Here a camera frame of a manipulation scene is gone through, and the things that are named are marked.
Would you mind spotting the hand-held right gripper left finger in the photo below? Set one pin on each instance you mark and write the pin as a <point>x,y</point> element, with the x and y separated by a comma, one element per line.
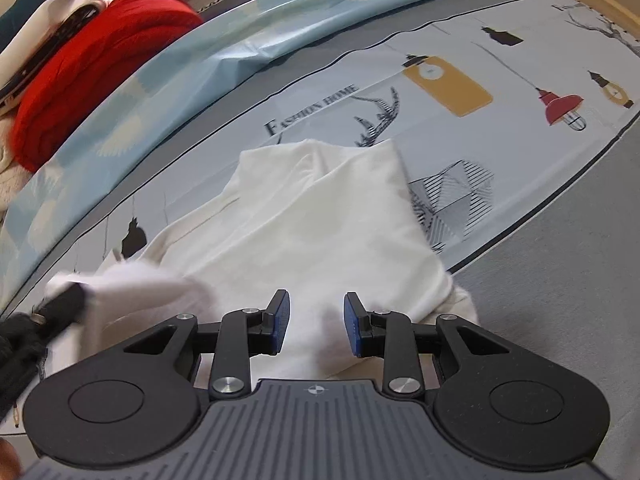
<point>280,321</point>

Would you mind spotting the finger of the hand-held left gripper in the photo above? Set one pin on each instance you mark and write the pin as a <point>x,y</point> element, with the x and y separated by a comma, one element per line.
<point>62,310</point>

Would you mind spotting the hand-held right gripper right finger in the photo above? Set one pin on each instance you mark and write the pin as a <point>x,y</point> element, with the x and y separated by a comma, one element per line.
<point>352,326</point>

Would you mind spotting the white small garment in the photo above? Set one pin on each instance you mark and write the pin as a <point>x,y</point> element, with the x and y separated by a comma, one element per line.
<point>310,220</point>

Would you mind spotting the cream folded blanket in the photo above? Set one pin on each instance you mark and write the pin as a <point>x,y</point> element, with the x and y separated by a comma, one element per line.
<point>10,160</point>

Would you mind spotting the grey printed bed sheet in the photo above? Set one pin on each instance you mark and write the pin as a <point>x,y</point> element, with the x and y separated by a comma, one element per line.
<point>550,270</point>

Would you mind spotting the light blue patterned sheet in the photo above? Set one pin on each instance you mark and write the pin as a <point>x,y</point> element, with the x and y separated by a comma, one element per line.
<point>150,90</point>

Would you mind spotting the red folded quilt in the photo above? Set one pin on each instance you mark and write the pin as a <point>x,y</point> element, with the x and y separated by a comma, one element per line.
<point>100,60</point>

